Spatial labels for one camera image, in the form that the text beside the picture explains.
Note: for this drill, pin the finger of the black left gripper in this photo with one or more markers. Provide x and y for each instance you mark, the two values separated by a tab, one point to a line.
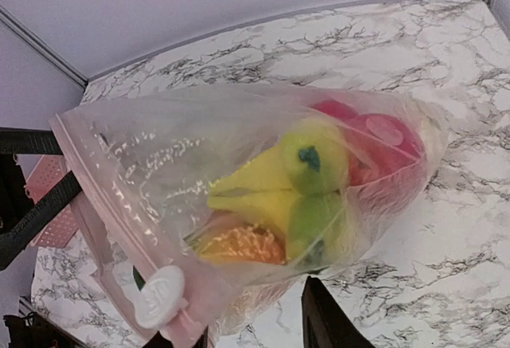
18	238
28	141

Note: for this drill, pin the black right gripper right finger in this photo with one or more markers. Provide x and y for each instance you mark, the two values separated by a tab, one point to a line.
325	325

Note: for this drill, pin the clear zip top bag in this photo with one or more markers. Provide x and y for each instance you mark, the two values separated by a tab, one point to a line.
203	205

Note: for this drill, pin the yellow fake banana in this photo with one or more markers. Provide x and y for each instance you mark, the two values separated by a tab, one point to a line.
260	192

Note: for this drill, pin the yellow fake lemon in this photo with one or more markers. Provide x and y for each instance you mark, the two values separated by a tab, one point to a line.
315	157

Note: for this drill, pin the red fake dragon fruit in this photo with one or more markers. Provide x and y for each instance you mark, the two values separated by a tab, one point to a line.
380	145
335	109

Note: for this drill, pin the pink plastic basket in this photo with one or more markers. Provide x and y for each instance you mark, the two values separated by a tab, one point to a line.
41	184

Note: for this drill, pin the left aluminium frame post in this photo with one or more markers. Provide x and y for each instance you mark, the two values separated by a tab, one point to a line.
40	47

